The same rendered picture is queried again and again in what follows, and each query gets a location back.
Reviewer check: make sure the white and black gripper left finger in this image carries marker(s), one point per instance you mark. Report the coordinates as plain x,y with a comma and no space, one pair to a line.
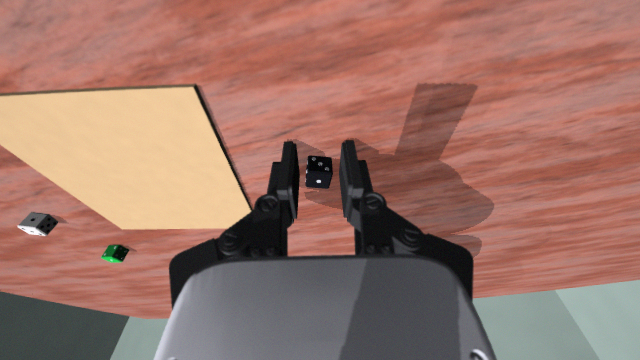
261,233

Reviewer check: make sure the white die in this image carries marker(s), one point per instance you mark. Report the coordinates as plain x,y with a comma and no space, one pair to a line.
38,224

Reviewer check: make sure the green die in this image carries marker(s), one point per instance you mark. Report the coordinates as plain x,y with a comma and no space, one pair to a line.
115,253

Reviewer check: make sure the tan square mat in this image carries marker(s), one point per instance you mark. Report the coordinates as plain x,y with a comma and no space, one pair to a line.
143,157

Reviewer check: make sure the black die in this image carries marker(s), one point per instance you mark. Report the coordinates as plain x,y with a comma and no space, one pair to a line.
319,172

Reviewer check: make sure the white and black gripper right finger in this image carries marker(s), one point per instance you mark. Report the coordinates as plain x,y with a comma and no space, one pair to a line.
380,230

